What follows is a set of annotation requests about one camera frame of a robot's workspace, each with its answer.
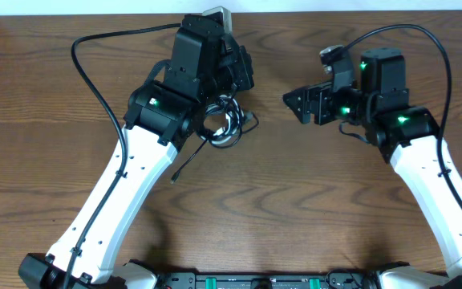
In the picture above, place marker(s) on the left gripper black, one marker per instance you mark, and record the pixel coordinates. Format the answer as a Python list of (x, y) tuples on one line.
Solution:
[(245, 62)]

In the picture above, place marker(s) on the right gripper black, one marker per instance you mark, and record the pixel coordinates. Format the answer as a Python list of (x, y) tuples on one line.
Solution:
[(322, 93)]

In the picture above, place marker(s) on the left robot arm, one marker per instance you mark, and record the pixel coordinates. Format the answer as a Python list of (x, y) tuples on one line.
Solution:
[(191, 93)]

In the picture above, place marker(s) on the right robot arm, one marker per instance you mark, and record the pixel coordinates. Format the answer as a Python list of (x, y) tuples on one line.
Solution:
[(406, 137)]

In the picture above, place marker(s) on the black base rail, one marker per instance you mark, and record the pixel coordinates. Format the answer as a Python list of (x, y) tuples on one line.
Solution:
[(339, 279)]

